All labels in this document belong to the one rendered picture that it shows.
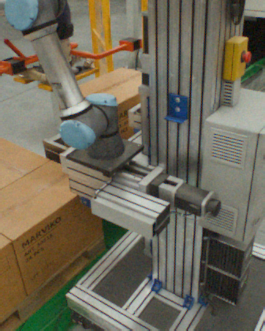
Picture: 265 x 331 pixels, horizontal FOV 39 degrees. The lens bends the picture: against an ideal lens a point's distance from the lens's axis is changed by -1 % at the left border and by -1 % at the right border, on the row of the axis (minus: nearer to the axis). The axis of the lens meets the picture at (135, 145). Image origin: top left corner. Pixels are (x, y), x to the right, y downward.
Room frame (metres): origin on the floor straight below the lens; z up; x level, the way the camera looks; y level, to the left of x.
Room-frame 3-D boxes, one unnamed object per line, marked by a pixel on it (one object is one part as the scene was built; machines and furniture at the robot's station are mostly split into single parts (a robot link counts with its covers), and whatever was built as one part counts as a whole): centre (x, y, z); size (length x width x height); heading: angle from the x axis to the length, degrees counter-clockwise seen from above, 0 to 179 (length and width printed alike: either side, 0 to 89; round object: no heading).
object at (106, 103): (1.29, 0.12, 1.20); 0.13 x 0.12 x 0.14; 155
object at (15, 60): (1.70, 0.55, 1.27); 0.10 x 0.08 x 0.06; 52
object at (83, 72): (1.84, 0.32, 1.17); 0.34 x 0.10 x 0.05; 142
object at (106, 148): (1.29, 0.12, 1.09); 0.15 x 0.15 x 0.10
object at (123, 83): (2.23, 0.11, 0.75); 0.60 x 0.40 x 0.40; 141
